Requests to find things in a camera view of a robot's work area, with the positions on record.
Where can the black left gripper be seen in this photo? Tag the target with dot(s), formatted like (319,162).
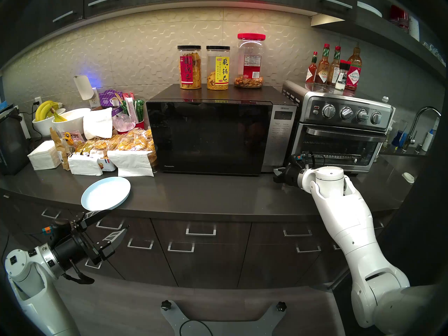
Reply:
(70,251)

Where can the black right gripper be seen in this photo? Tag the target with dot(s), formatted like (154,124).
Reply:
(290,176)

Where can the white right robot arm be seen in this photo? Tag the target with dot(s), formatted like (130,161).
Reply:
(350,219)

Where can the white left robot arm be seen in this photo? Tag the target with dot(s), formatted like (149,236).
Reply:
(31,293)

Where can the light blue plate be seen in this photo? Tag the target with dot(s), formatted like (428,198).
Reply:
(105,193)

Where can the stainless steel toaster oven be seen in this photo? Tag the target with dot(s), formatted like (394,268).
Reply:
(311,121)

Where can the silver toaster oven knob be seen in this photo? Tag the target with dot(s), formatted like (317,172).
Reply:
(346,112)
(362,115)
(376,117)
(329,111)

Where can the pile of yellow snack packets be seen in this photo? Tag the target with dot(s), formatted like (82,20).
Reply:
(133,142)

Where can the white napkin stack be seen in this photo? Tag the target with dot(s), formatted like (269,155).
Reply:
(43,156)

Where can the snack pack with yellow print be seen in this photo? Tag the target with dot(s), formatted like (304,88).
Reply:
(71,138)

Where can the black star knob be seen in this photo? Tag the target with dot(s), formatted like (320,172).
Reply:
(166,305)
(281,306)

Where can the white crumpled paper bag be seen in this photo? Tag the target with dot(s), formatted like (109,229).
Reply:
(97,123)

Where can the small red hot sauce bottle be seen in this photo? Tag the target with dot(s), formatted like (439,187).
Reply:
(311,74)

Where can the clear plastic bag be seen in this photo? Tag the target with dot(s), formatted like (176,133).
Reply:
(123,122)

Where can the large white bowl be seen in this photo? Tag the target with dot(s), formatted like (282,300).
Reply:
(70,123)

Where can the brown sauce bottle red cap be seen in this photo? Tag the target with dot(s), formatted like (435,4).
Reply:
(322,72)

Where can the clear jar with red lid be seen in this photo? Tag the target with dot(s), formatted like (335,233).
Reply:
(250,64)

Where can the dark lower cabinet unit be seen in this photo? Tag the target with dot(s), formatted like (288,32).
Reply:
(210,268)

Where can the clear soap pump bottle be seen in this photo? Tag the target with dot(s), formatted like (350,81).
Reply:
(388,141)

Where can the small white bowl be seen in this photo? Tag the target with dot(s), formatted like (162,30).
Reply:
(42,127)

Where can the snack jar with yellow label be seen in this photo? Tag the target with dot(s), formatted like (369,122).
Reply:
(217,71)

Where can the red cup with sachets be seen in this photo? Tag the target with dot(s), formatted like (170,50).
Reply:
(134,109)

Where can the sauce bottle with green neck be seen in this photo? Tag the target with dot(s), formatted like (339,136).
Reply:
(334,64)

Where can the large Tabasco sauce bottle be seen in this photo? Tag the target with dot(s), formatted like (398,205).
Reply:
(354,76)

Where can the small white lid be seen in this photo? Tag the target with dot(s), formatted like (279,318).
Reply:
(408,177)

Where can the yellow banana bunch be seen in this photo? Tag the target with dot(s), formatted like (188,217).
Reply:
(43,109)

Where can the snack jar with red label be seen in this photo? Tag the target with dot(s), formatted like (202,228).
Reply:
(189,71)

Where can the chrome sink faucet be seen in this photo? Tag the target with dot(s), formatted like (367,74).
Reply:
(410,139)

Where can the white dish soap bottle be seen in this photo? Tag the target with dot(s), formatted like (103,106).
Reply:
(427,141)

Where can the stack of white plates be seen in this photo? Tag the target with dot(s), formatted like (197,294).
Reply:
(369,8)

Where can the stack of red cups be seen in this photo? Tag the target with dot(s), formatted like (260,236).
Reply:
(399,16)

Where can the row of clear glasses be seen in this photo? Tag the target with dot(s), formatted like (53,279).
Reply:
(435,51)

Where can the white paper cup stack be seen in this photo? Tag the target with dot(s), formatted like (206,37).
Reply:
(414,27)

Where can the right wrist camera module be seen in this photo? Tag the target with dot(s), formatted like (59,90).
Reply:
(297,158)

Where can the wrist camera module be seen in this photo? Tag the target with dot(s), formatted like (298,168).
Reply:
(297,158)
(59,230)

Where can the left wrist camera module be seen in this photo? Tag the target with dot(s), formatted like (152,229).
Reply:
(59,230)

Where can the white wall plug-in device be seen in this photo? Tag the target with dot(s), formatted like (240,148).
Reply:
(83,86)

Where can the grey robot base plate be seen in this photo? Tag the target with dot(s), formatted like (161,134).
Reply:
(255,325)

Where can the dark wall shelf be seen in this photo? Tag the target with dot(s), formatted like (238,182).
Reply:
(381,32)

